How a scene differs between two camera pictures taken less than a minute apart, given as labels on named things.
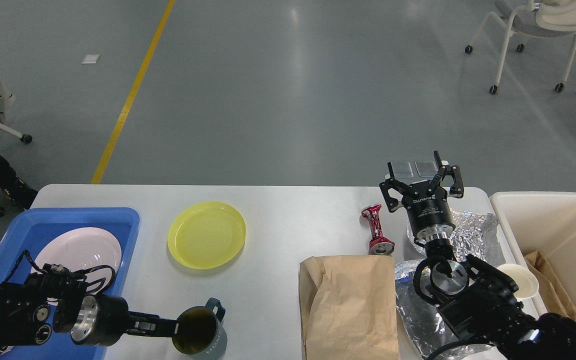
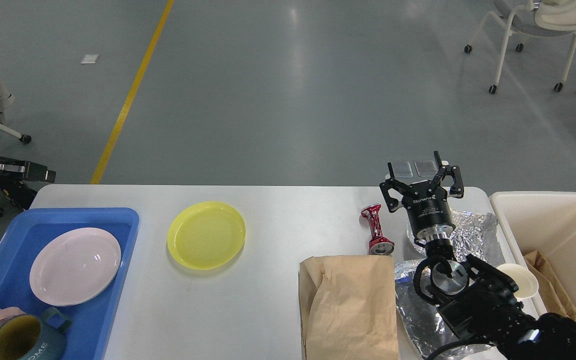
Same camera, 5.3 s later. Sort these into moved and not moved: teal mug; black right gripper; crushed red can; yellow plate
Moved: teal mug
Not moved: black right gripper; yellow plate; crushed red can
